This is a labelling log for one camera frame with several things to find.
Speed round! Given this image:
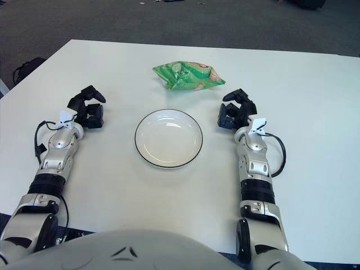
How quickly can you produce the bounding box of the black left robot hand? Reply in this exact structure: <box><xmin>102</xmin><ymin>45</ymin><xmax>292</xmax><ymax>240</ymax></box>
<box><xmin>66</xmin><ymin>85</ymin><xmax>107</xmax><ymax>129</ymax></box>

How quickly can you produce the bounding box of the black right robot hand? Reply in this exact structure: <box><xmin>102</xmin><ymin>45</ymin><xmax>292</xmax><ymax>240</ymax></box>
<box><xmin>217</xmin><ymin>88</ymin><xmax>258</xmax><ymax>131</ymax></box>

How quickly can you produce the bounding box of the green chips bag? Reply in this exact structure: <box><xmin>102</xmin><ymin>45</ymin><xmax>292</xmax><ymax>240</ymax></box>
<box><xmin>152</xmin><ymin>60</ymin><xmax>227</xmax><ymax>91</ymax></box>

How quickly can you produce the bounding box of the white plate with black rim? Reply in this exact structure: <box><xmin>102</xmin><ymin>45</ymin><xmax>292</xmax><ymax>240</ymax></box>
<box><xmin>134</xmin><ymin>109</ymin><xmax>204</xmax><ymax>170</ymax></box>

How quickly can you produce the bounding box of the black bag on floor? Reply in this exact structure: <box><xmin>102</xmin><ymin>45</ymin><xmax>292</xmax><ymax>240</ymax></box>
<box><xmin>12</xmin><ymin>57</ymin><xmax>47</xmax><ymax>84</ymax></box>

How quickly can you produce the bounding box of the dark object on floor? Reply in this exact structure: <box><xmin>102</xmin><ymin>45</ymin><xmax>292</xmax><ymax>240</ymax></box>
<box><xmin>289</xmin><ymin>0</ymin><xmax>329</xmax><ymax>12</ymax></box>

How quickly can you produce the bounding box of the grey robot torso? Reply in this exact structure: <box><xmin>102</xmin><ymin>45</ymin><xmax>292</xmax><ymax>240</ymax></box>
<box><xmin>5</xmin><ymin>228</ymin><xmax>245</xmax><ymax>270</ymax></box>

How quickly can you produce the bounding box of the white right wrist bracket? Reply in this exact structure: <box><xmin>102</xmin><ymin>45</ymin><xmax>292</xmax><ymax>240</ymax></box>
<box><xmin>250</xmin><ymin>117</ymin><xmax>267</xmax><ymax>136</ymax></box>

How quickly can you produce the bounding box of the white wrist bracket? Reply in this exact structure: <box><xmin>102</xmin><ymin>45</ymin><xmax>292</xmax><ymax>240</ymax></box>
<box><xmin>56</xmin><ymin>110</ymin><xmax>77</xmax><ymax>130</ymax></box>
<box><xmin>250</xmin><ymin>117</ymin><xmax>267</xmax><ymax>136</ymax></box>

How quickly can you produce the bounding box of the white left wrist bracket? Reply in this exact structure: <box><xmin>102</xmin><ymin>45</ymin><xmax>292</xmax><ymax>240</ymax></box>
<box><xmin>56</xmin><ymin>110</ymin><xmax>77</xmax><ymax>130</ymax></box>

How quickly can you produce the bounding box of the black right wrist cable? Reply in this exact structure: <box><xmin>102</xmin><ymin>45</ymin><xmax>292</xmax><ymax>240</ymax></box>
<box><xmin>260</xmin><ymin>132</ymin><xmax>287</xmax><ymax>178</ymax></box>

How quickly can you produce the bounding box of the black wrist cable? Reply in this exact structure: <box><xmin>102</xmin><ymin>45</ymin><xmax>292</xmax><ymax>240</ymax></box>
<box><xmin>260</xmin><ymin>132</ymin><xmax>287</xmax><ymax>178</ymax></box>
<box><xmin>34</xmin><ymin>114</ymin><xmax>77</xmax><ymax>157</ymax></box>

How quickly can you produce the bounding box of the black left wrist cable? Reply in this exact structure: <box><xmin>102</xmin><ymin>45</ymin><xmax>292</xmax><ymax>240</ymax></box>
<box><xmin>34</xmin><ymin>114</ymin><xmax>77</xmax><ymax>157</ymax></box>

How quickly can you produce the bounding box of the black left elbow cable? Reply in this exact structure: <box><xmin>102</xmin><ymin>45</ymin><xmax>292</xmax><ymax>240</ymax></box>
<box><xmin>57</xmin><ymin>195</ymin><xmax>70</xmax><ymax>234</ymax></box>

